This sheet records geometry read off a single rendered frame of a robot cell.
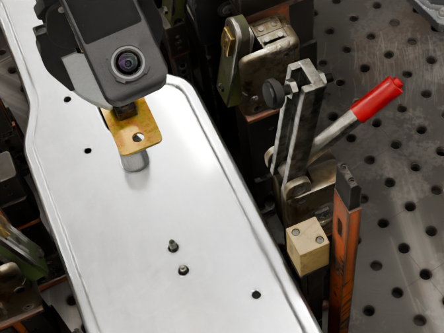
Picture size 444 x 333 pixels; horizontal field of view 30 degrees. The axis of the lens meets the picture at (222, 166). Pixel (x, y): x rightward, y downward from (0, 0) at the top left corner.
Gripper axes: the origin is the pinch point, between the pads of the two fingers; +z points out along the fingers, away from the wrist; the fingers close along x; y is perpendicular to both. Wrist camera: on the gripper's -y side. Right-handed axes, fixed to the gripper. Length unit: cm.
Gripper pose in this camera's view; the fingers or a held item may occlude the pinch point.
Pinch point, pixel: (122, 100)
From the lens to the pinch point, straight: 69.3
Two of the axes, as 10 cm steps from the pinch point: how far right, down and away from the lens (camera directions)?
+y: -3.8, -7.6, 5.2
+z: 1.0, 5.3, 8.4
